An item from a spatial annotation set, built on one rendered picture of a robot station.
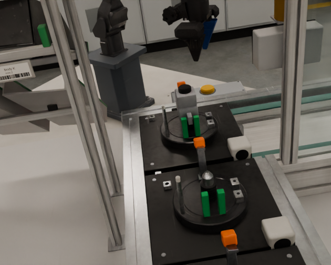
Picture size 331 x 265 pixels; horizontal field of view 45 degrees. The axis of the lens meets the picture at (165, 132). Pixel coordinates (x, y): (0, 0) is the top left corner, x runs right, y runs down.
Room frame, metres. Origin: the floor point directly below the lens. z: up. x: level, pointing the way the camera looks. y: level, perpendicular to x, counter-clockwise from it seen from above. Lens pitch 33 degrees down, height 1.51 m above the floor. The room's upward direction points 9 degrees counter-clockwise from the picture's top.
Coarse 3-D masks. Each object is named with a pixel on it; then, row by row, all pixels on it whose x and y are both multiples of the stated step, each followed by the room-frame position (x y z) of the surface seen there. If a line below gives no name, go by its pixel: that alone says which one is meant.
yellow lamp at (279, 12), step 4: (276, 0) 0.70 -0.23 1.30; (280, 0) 0.69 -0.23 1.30; (284, 0) 0.68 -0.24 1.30; (276, 4) 0.69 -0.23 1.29; (280, 4) 0.69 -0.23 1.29; (284, 4) 0.68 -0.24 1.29; (276, 8) 0.69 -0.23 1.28; (280, 8) 0.69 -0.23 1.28; (276, 12) 0.69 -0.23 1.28; (280, 12) 0.69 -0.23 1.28; (276, 16) 0.69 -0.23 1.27; (280, 16) 0.69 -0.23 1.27; (280, 20) 0.69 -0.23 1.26
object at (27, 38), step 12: (12, 0) 0.66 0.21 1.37; (24, 0) 0.66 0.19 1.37; (36, 0) 0.68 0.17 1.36; (0, 12) 0.66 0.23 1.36; (12, 12) 0.66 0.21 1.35; (24, 12) 0.65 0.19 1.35; (36, 12) 0.67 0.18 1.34; (0, 24) 0.65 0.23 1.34; (12, 24) 0.65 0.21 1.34; (24, 24) 0.64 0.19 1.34; (36, 24) 0.66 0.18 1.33; (0, 36) 0.64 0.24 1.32; (12, 36) 0.64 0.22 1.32; (24, 36) 0.64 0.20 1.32; (36, 36) 0.64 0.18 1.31; (0, 48) 0.64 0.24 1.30; (12, 48) 0.65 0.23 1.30; (72, 48) 0.78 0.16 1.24
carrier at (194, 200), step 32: (160, 192) 0.62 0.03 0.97; (192, 192) 0.58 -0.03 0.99; (224, 192) 0.51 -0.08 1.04; (256, 192) 0.57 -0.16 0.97; (160, 224) 0.53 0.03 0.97; (192, 224) 0.50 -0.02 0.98; (224, 224) 0.49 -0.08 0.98; (256, 224) 0.49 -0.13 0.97; (288, 224) 0.47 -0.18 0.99; (160, 256) 0.46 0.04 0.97; (192, 256) 0.45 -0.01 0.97; (224, 256) 0.44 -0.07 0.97
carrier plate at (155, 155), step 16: (176, 112) 0.92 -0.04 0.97; (224, 112) 0.89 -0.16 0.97; (144, 128) 0.87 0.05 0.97; (224, 128) 0.81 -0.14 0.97; (144, 144) 0.80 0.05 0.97; (160, 144) 0.79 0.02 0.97; (224, 144) 0.75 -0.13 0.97; (144, 160) 0.73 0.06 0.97; (160, 160) 0.72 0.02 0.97; (176, 160) 0.71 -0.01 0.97; (192, 160) 0.70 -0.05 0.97; (208, 160) 0.70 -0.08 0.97; (224, 160) 0.70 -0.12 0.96
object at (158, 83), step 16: (80, 80) 1.47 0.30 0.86; (144, 80) 1.38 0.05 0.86; (160, 80) 1.36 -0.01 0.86; (176, 80) 1.34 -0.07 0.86; (192, 80) 1.32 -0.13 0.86; (208, 80) 1.30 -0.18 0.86; (160, 96) 1.24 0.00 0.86; (64, 128) 1.12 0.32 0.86; (112, 128) 1.07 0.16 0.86; (0, 144) 1.08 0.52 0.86; (16, 144) 1.07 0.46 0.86
